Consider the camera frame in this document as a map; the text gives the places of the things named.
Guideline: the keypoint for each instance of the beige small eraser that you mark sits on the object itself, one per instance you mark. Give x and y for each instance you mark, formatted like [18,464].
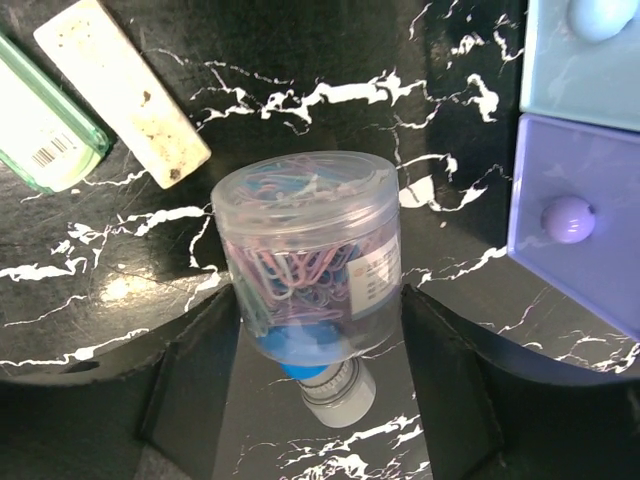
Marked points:
[90,49]

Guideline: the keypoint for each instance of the clear purple pin box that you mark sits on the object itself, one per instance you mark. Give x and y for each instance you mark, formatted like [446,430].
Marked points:
[313,246]

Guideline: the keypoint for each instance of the four-compartment pastel drawer organizer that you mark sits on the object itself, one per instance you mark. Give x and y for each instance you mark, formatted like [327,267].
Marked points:
[574,215]

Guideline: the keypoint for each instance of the green correction tape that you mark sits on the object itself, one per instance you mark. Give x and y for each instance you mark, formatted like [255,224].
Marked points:
[46,139]

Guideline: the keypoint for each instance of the blue grey cap sharpener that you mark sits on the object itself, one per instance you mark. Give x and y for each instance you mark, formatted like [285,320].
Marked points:
[339,395]

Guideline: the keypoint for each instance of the black marble pattern mat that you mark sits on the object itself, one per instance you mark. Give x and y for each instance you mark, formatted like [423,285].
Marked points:
[432,86]

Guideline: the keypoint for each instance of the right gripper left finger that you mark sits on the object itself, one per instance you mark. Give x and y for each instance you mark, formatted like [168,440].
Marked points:
[164,391]

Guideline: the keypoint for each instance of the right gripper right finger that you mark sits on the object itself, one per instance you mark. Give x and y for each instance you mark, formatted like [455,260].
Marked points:
[493,409]

